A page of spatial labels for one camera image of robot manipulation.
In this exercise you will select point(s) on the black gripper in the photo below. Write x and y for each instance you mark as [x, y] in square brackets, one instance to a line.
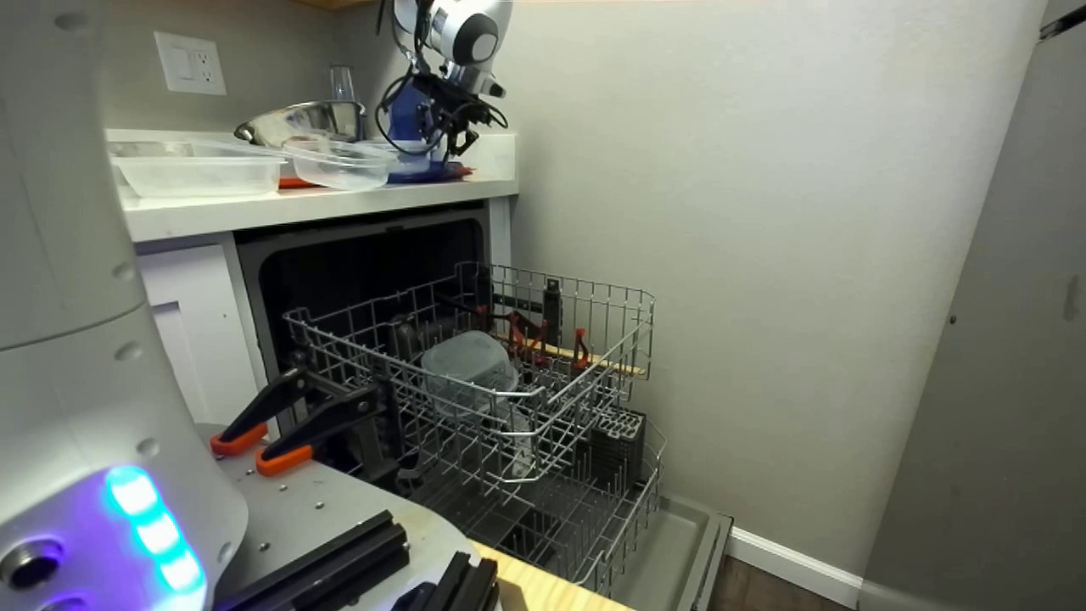
[464, 102]

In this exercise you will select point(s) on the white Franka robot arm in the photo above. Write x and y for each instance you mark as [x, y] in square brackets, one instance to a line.
[69, 226]

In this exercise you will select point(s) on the white kitchen counter cabinet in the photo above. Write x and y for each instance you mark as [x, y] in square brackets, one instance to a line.
[342, 207]

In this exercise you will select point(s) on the dark blue flat lid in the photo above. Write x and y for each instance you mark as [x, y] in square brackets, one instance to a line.
[452, 173]

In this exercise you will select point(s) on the clear drinking glass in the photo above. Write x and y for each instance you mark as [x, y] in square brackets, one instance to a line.
[343, 91]

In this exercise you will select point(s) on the stainless steel pot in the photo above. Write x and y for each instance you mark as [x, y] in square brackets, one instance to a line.
[292, 124]

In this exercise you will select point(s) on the small orange item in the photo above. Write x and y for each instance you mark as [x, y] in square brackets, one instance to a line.
[292, 182]

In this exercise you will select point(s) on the black dishwasher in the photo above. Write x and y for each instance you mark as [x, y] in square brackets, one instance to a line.
[342, 272]

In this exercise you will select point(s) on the frosted plastic container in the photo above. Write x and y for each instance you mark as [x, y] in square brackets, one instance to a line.
[471, 360]

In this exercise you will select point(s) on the clear rectangular plastic container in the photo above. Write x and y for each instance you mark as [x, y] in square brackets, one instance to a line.
[193, 173]

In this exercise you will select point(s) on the dark cutlery basket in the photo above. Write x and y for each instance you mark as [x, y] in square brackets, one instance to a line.
[619, 446]

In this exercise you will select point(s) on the grey metal mounting plate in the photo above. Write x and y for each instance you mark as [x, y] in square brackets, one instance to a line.
[307, 511]

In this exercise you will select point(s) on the black aluminium extrusion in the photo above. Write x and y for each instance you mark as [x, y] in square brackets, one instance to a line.
[327, 561]
[468, 583]

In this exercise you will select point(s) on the wooden table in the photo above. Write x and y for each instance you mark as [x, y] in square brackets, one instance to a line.
[543, 595]

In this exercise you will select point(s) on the grey dishwasher door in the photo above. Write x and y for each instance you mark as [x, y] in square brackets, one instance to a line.
[680, 554]

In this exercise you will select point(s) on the white baseboard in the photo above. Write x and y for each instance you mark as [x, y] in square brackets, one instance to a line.
[791, 566]

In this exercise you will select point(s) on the tall panel door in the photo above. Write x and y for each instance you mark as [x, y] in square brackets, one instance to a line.
[997, 396]

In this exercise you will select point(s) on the white wall outlet plate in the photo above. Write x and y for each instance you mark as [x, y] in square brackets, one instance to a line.
[193, 62]

